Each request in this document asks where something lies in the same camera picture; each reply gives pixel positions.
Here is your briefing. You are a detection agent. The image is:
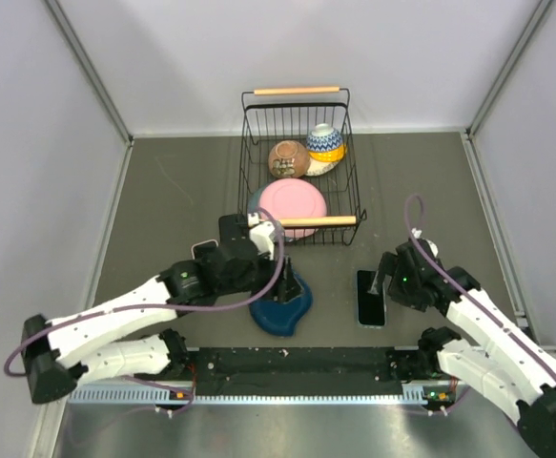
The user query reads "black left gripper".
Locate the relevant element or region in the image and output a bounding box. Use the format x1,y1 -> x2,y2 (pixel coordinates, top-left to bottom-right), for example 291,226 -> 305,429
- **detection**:
219,246 -> 303,303

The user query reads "blue-edged phone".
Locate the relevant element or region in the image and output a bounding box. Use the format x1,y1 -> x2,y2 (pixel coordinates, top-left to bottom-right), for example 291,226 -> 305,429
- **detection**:
356,269 -> 387,328

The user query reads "pink phone case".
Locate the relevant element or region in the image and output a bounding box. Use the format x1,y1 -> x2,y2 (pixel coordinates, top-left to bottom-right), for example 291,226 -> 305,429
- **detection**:
191,239 -> 218,260

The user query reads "black ring phone case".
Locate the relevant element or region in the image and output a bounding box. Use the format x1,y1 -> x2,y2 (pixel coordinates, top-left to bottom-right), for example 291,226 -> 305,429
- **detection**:
218,214 -> 254,248

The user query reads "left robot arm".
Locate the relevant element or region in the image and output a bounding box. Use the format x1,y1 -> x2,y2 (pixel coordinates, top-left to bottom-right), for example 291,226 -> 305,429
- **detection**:
21,238 -> 313,405

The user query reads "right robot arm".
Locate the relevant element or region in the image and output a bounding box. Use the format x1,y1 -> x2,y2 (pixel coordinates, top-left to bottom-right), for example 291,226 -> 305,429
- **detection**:
368,237 -> 556,457

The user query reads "blue shell-shaped dish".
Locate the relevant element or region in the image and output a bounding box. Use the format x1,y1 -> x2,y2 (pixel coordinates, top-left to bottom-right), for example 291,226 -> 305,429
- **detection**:
249,272 -> 314,337

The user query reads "pink plate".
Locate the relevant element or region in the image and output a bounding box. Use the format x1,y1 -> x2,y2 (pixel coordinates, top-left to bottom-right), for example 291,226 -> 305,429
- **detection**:
255,178 -> 327,219

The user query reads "grey-teal plate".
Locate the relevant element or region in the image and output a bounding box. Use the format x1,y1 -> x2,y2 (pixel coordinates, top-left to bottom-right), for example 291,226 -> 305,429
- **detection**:
246,186 -> 265,215

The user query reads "yellow bowl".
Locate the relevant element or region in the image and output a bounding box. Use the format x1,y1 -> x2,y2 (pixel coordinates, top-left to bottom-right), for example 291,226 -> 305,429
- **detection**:
308,144 -> 347,163

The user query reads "brown ceramic bowl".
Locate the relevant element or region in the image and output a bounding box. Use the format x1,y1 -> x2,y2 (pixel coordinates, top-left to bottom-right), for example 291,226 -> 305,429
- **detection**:
268,140 -> 311,178

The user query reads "blue white patterned bowl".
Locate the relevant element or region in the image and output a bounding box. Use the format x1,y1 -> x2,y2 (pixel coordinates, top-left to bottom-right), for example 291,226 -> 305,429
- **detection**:
306,123 -> 343,154

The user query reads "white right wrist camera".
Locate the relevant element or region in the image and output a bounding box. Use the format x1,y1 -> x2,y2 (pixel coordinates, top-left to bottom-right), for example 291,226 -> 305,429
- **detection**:
411,228 -> 439,257

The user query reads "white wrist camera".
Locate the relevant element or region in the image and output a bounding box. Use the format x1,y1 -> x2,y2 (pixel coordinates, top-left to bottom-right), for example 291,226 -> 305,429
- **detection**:
247,212 -> 280,260
411,228 -> 439,257

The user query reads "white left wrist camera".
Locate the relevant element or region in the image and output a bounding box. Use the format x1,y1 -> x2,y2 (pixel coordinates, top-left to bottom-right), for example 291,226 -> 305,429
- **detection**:
247,212 -> 280,260

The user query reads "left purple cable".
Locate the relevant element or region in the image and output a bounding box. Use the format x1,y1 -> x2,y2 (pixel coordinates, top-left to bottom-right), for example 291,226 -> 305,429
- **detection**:
3,207 -> 286,416

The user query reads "aluminium front rail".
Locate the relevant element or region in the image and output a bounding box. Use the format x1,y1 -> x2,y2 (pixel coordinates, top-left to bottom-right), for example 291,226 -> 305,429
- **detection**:
48,343 -> 556,385

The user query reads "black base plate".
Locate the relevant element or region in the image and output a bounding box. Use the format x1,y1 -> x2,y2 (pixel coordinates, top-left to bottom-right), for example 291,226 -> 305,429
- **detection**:
190,347 -> 433,381

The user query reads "black wire basket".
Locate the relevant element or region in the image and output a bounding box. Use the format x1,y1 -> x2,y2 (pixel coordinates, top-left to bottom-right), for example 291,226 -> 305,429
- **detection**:
237,86 -> 367,245

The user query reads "far wooden basket handle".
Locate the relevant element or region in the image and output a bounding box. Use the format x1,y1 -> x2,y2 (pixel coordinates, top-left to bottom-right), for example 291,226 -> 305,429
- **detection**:
253,86 -> 340,96

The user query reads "slotted cable duct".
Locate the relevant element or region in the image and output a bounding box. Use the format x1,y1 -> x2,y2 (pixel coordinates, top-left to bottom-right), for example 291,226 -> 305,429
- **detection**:
68,384 -> 453,406

